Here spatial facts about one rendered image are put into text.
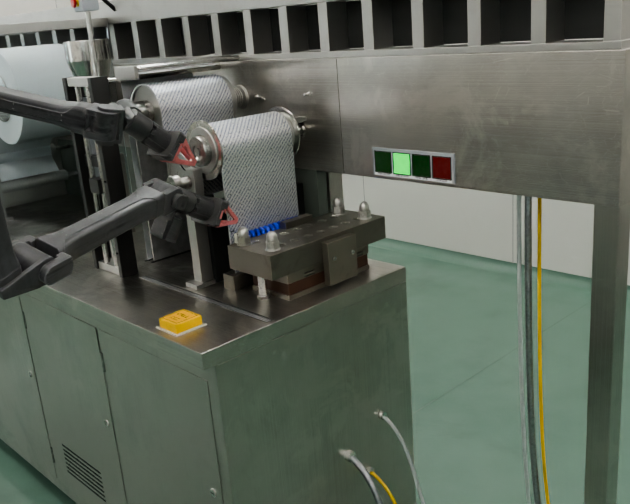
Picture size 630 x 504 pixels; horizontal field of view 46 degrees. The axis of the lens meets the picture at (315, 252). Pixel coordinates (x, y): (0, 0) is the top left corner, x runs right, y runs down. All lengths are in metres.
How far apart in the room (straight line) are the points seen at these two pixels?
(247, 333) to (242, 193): 0.41
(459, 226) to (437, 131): 3.03
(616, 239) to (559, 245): 2.66
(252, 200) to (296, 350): 0.41
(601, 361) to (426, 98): 0.74
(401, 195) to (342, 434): 3.22
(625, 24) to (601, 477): 1.09
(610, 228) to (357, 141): 0.65
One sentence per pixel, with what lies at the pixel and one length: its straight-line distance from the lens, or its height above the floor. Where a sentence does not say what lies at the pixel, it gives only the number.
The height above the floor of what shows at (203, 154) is 1.25.
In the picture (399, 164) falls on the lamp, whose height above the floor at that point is 1.18.
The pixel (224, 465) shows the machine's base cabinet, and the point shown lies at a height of 0.61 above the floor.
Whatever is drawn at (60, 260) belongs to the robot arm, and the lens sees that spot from 1.45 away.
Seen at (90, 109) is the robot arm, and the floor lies 1.39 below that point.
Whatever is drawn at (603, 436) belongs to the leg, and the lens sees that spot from 1.99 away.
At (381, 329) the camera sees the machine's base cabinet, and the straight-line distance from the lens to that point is 1.96.
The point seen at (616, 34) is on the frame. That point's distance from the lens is 1.54.
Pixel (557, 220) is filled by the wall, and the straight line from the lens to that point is 4.40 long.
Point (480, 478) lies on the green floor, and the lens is 2.73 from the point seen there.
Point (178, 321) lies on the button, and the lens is 1.69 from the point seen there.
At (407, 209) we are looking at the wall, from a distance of 5.01.
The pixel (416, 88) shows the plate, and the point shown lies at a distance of 1.80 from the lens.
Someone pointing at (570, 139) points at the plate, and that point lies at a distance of 1.60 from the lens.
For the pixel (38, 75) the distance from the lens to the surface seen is 2.74.
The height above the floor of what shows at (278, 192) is 1.11.
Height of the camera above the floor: 1.54
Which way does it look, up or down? 17 degrees down
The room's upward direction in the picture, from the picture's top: 5 degrees counter-clockwise
